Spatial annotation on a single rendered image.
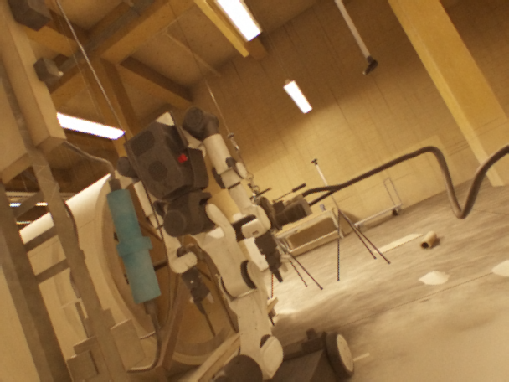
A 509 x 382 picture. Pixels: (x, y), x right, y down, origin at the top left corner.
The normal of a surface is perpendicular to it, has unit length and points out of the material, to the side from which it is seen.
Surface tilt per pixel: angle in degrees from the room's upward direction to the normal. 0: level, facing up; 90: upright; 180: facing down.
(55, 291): 85
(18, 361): 105
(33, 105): 90
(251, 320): 60
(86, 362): 90
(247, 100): 90
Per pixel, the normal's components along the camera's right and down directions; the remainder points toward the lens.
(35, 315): 0.85, -0.44
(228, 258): -0.29, 0.19
